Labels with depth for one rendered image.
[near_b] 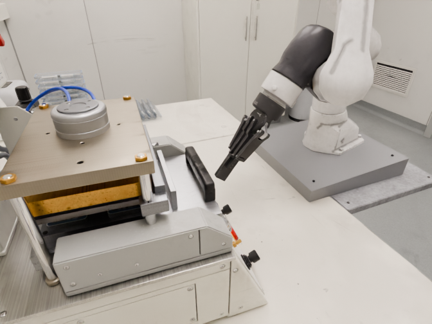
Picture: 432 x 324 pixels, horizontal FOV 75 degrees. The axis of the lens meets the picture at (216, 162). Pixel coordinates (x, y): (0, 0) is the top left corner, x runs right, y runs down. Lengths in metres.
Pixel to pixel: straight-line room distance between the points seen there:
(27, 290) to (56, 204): 0.14
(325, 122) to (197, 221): 0.69
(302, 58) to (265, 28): 2.22
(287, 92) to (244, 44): 2.15
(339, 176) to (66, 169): 0.78
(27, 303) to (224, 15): 2.48
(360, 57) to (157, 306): 0.56
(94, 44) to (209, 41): 1.01
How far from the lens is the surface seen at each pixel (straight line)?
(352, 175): 0.98
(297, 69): 0.67
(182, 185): 0.56
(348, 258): 0.78
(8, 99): 1.39
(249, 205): 0.86
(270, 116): 0.67
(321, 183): 0.92
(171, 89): 3.08
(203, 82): 2.70
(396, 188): 1.09
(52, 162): 0.42
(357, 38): 0.63
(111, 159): 0.39
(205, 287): 0.52
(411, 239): 2.14
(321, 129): 1.04
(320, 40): 0.69
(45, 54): 2.93
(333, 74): 0.60
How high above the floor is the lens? 1.30
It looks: 31 degrees down
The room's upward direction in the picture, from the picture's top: straight up
